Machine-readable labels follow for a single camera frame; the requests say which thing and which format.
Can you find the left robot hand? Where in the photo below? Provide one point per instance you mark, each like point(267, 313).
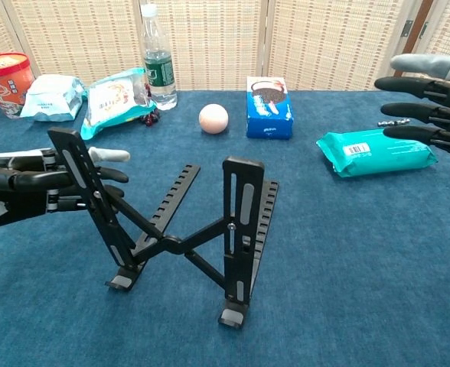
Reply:
point(18, 183)

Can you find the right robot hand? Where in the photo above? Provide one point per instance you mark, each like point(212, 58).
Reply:
point(447, 95)

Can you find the black folding laptop stand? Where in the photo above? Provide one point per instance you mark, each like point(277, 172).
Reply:
point(171, 244)

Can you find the light blue tissue pack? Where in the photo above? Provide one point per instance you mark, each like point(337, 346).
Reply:
point(51, 97)

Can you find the teal wet wipes pack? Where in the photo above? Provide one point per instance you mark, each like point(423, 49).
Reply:
point(370, 153)

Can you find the red instant noodle cup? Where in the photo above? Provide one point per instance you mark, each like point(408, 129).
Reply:
point(7, 84)

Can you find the teal white shrimp snack bag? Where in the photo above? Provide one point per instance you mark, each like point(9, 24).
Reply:
point(110, 99)

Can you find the bamboo folding screen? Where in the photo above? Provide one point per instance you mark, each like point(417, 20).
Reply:
point(324, 38)

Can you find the clear water bottle green label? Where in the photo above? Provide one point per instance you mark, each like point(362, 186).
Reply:
point(158, 72)

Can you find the blue cookie box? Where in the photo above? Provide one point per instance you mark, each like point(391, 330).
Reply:
point(267, 107)

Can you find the blue felt table mat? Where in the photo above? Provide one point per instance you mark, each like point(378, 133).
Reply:
point(362, 267)

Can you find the peach coloured ball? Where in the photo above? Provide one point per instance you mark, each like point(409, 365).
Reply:
point(213, 118)

